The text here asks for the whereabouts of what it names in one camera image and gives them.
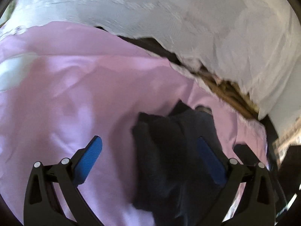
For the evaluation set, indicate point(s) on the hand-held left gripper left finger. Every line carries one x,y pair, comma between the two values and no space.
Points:
90,155

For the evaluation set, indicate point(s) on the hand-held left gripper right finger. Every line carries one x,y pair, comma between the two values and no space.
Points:
211,162

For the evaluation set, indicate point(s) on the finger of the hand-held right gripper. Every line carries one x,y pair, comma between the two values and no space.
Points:
244,153

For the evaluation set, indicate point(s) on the navy cardigan with yellow trim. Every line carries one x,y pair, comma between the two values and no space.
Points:
169,150

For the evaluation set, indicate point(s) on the brown woven mat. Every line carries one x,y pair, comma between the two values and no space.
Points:
231,96

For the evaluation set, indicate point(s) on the pink bed sheet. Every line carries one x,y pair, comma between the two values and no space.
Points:
82,87

